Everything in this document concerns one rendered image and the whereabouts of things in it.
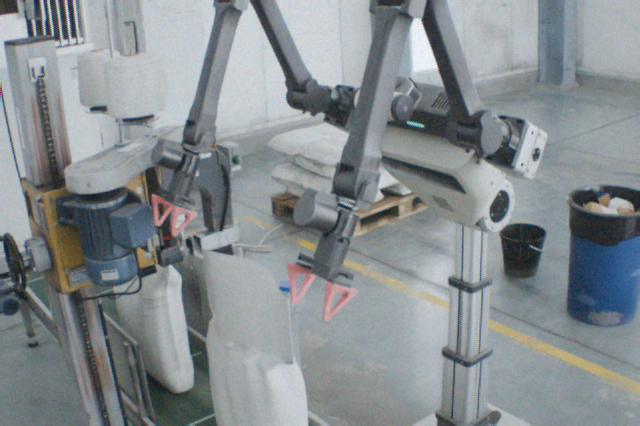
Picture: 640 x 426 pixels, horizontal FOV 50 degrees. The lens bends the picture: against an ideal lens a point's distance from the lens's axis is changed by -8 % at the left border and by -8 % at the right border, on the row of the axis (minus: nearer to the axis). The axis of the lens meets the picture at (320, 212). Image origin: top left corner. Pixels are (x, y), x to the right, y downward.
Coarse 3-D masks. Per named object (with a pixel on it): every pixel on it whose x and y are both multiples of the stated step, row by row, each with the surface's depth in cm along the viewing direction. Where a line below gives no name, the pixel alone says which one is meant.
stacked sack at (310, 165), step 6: (288, 156) 538; (294, 162) 534; (300, 162) 525; (306, 162) 519; (312, 162) 512; (306, 168) 520; (312, 168) 514; (318, 168) 505; (324, 168) 500; (330, 168) 497; (324, 174) 501; (330, 174) 496
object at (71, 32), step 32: (64, 0) 442; (32, 32) 442; (64, 32) 457; (64, 64) 453; (0, 96) 432; (64, 96) 459; (0, 128) 437; (96, 128) 479; (0, 160) 442; (0, 192) 446; (0, 224) 451; (0, 256) 457
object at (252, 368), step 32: (224, 256) 221; (224, 288) 204; (256, 288) 218; (224, 320) 210; (256, 320) 201; (288, 320) 193; (224, 352) 216; (256, 352) 205; (288, 352) 198; (224, 384) 221; (256, 384) 205; (288, 384) 205; (224, 416) 227; (256, 416) 208; (288, 416) 206
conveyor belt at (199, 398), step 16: (32, 288) 361; (96, 288) 358; (112, 288) 358; (48, 304) 343; (112, 304) 341; (192, 352) 296; (208, 368) 284; (160, 384) 274; (208, 384) 273; (160, 400) 263; (176, 400) 263; (192, 400) 263; (208, 400) 263; (160, 416) 253; (176, 416) 253; (192, 416) 253; (208, 416) 253
